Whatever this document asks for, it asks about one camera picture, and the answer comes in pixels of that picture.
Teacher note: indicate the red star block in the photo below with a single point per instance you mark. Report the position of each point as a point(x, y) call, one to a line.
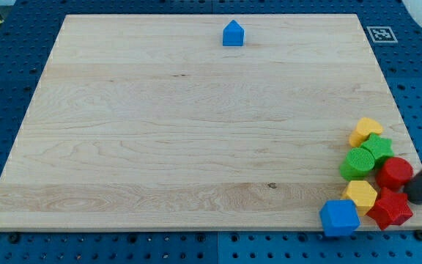
point(391, 208)

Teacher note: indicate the yellow hexagon block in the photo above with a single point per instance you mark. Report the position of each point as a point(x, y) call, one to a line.
point(362, 194)

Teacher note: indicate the green star block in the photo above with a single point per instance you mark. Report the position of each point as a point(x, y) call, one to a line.
point(379, 147)

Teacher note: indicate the wooden board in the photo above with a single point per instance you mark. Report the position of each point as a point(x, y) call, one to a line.
point(148, 123)

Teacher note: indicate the blue pentagon house block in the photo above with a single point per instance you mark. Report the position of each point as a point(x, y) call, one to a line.
point(233, 34)

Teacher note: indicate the green cylinder block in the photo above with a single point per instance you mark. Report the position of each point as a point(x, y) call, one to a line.
point(357, 164)

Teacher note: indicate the blue cube block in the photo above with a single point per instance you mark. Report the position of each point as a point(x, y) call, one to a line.
point(339, 218)

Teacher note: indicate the yellow heart block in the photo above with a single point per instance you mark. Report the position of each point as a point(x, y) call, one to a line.
point(363, 129)

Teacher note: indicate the red cylinder block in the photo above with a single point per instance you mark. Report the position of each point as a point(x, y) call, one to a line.
point(394, 174)

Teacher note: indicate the white fiducial marker tag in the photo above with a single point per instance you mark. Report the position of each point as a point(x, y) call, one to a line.
point(381, 34)

